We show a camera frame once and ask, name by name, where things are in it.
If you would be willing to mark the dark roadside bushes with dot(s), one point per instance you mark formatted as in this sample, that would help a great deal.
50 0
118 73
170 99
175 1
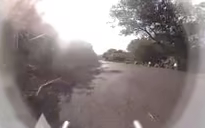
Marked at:
50 66

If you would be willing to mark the robot's own part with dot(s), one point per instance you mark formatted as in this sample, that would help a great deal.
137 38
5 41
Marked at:
137 124
65 124

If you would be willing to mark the row of trees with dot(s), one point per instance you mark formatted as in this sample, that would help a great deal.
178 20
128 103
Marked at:
156 36

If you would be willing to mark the grey asphalt road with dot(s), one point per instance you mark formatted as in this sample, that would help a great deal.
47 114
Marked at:
130 93

